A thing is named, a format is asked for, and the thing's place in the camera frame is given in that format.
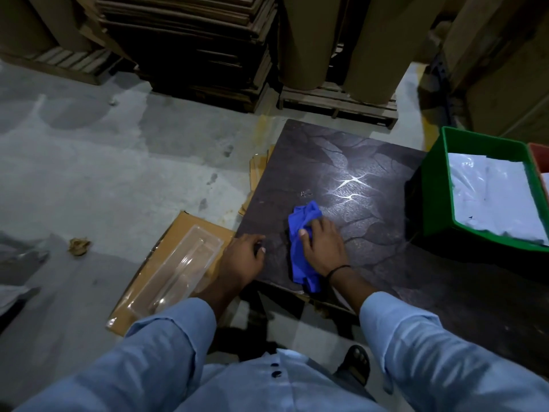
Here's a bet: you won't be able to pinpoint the person's left hand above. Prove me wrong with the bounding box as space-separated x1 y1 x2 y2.
218 233 268 293

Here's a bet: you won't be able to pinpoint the person's right hand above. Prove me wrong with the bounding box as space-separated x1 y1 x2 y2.
299 216 350 279

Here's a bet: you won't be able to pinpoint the blue cleaning cloth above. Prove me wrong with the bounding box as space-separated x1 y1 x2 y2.
287 201 323 295

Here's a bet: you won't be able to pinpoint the dark patterned table board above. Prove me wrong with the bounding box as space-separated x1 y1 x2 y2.
235 119 549 365

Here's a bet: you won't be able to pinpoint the person's right forearm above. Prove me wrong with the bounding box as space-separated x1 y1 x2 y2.
328 268 549 412

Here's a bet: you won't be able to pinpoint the person's left forearm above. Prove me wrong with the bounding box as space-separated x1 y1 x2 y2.
13 274 242 412

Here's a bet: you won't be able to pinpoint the black wrist band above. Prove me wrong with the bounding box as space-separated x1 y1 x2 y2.
325 264 353 282

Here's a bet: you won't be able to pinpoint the brown cardboard pieces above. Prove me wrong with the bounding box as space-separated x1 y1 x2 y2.
238 145 275 217

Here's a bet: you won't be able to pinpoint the clear plastic tray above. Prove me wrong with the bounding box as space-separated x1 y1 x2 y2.
128 225 225 319

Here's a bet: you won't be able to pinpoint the flat brown cardboard box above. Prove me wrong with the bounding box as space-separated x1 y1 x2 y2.
106 210 237 338

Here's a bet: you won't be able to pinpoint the green plastic crate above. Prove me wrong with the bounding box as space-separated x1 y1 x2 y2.
420 126 549 253

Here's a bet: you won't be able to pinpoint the light blue shirt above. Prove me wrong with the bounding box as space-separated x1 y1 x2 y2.
178 347 389 412

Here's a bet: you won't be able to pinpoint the black sandal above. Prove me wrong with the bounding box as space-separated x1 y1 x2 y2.
338 345 371 386

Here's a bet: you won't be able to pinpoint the wooden pallet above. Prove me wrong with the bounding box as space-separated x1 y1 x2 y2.
0 46 126 86
278 80 399 130

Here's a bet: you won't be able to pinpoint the crumpled brown paper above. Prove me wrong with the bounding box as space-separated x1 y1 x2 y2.
68 237 92 257

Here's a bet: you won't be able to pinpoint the white plastic bags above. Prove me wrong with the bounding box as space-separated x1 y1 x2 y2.
448 153 549 247

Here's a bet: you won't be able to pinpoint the brown paper roll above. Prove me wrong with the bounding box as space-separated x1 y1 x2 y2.
279 0 344 91
0 0 94 54
342 0 425 106

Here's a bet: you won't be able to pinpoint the stack of dark wooden boards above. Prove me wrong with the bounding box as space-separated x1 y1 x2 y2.
94 0 282 114

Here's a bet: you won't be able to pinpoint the clear plastic sheet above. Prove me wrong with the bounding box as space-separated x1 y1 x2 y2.
0 231 50 316

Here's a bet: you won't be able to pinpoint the red plastic crate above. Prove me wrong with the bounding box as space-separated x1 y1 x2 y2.
527 142 549 199

